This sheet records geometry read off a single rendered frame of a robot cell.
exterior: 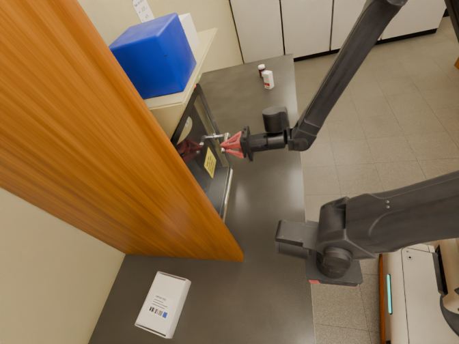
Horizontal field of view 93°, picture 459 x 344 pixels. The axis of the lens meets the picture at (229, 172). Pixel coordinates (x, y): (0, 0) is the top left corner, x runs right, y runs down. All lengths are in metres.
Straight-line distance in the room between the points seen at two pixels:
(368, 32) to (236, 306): 0.77
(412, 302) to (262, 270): 0.90
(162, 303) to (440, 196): 0.74
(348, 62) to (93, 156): 0.56
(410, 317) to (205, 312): 1.01
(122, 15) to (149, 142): 0.26
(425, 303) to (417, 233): 1.22
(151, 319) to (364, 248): 0.66
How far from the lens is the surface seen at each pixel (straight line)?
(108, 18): 0.49
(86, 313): 1.01
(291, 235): 0.40
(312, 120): 0.64
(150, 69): 0.40
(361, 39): 0.60
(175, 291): 0.81
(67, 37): 0.29
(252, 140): 0.68
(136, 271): 0.96
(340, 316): 1.70
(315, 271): 0.51
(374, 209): 0.31
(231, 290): 0.78
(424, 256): 1.60
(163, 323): 0.81
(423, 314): 1.51
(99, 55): 0.30
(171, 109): 0.39
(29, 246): 0.83
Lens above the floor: 1.68
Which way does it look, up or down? 48 degrees down
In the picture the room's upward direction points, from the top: 24 degrees counter-clockwise
